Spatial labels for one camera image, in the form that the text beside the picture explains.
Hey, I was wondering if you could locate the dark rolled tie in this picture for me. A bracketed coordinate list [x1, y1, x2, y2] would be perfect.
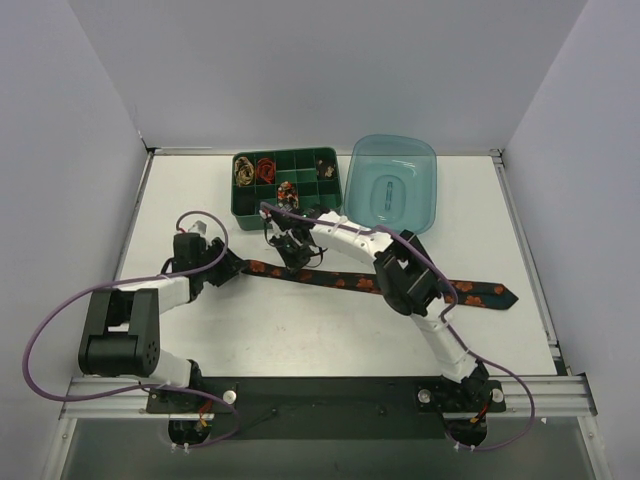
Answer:
[315, 158, 336, 181]

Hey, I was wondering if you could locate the red white rolled tie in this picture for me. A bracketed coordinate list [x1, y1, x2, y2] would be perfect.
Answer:
[277, 181, 299, 208]

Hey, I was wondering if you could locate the green compartment organizer box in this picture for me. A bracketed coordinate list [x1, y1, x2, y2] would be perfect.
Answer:
[231, 147, 343, 231]

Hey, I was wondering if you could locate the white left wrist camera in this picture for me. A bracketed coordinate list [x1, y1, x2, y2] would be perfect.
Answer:
[188, 220, 207, 236]

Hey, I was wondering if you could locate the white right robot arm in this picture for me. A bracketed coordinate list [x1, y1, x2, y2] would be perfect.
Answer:
[260, 202, 492, 404]

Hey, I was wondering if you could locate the teal transparent plastic tub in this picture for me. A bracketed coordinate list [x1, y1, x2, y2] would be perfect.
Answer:
[343, 134, 437, 234]

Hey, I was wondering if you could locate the beige rolled tie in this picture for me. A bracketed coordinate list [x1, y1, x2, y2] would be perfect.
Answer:
[234, 156, 255, 187]

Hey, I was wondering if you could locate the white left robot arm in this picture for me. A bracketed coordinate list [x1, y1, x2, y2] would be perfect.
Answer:
[78, 232, 249, 390]

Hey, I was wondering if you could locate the dark floral orange tie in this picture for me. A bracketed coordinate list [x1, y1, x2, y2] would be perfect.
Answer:
[242, 258, 520, 312]

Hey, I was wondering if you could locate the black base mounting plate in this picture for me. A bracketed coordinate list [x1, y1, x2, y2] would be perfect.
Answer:
[146, 377, 506, 440]

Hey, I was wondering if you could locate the aluminium front rail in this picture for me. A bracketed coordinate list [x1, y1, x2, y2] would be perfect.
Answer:
[61, 376, 597, 419]

